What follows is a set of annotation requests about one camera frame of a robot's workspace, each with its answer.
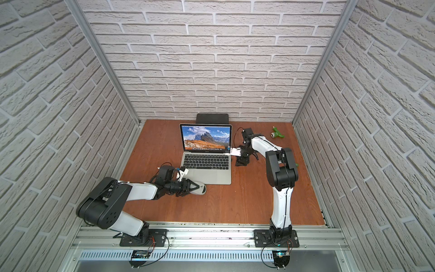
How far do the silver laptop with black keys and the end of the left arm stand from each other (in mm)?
83

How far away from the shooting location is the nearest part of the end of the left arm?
0.79 m

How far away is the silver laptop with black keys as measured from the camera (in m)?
0.94
